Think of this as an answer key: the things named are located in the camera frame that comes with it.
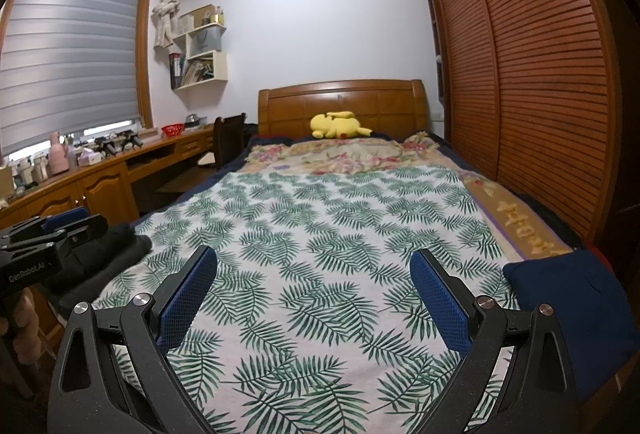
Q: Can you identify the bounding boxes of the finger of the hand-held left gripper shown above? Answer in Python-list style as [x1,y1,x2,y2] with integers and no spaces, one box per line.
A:
[9,215,109,261]
[0,208,92,245]

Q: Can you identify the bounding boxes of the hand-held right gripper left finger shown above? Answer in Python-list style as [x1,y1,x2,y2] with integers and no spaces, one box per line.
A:
[47,245,218,434]

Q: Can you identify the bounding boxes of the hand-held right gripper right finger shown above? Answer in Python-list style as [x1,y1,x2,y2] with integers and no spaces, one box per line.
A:
[409,248,591,434]

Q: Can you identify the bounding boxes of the black double-breasted coat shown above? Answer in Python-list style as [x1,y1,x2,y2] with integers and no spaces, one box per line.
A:
[47,223,153,295]

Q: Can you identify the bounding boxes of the person's left hand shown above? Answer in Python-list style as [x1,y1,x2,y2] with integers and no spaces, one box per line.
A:
[0,289,42,365]

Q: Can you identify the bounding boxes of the long wooden desk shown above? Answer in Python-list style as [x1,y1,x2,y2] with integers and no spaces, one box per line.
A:
[0,126,222,330]

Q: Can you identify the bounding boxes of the pink bottle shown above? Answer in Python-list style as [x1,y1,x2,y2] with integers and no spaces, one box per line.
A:
[47,132,70,175]

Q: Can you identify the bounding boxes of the black gadgets on desk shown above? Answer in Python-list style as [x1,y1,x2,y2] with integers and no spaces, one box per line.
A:
[95,131,144,157]

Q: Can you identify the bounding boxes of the leaf print blanket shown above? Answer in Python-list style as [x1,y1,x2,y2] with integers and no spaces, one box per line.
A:
[92,166,527,434]

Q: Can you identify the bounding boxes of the navy blue folded garment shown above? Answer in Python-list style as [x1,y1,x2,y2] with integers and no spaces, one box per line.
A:
[502,249,640,421]

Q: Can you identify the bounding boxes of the grey window blind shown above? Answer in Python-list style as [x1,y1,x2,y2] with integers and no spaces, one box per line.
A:
[0,0,144,158]

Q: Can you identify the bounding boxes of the dark wooden chair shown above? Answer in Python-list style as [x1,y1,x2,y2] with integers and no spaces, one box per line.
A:
[197,113,249,171]

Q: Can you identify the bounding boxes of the floral quilt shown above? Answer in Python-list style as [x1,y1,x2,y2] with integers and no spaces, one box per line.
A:
[237,131,572,261]

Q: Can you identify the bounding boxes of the yellow plush toy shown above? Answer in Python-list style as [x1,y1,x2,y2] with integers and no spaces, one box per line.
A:
[310,111,374,140]

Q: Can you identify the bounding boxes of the wooden bed headboard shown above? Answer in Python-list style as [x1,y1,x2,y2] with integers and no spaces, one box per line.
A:
[257,80,431,141]

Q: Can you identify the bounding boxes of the tied beige curtain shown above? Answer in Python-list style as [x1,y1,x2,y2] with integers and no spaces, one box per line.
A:
[152,0,194,48]

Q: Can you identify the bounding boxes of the wooden louvered wardrobe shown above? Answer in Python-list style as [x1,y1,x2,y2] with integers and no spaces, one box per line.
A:
[417,0,622,245]

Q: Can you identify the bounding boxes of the white wall shelf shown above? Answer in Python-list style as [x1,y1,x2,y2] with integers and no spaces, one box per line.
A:
[170,4,229,90]

